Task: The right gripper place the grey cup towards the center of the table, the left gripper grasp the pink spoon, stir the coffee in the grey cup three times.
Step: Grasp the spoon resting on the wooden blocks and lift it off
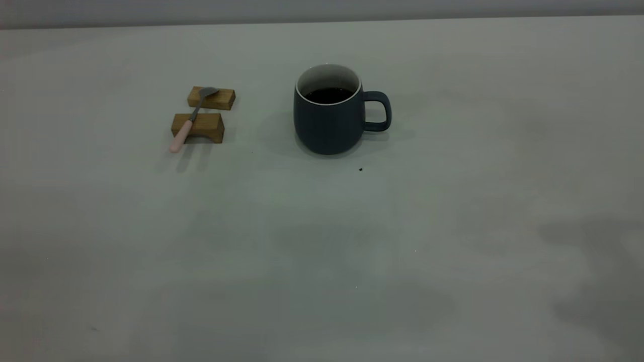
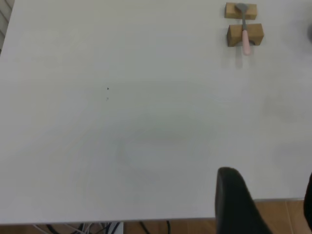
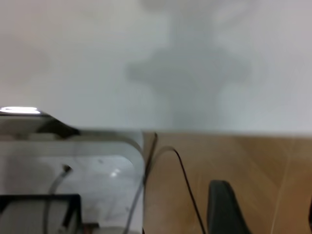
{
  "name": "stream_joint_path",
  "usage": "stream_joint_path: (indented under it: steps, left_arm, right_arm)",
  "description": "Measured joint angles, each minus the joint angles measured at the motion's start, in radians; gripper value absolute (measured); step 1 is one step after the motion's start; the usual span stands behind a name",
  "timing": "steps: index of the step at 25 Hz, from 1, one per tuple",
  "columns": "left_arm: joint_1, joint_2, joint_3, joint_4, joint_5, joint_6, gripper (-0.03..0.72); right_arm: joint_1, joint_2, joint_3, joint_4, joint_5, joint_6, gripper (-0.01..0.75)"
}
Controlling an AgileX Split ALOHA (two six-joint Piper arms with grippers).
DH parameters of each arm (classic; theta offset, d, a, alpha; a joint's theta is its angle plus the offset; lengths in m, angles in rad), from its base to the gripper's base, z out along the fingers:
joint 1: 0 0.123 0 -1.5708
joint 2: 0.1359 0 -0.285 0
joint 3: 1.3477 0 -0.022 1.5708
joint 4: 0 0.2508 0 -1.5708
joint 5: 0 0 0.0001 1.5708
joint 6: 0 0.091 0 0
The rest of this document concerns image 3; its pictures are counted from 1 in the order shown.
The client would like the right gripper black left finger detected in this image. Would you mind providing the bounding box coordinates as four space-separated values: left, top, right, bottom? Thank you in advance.
207 179 252 234

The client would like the thin black cable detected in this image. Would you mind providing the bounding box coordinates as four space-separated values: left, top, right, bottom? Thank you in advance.
156 145 208 234

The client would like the dark grey cable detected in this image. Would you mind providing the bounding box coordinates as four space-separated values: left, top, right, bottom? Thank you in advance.
124 132 158 234

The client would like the light grey cable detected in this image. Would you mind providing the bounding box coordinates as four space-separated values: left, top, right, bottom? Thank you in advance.
46 165 73 234

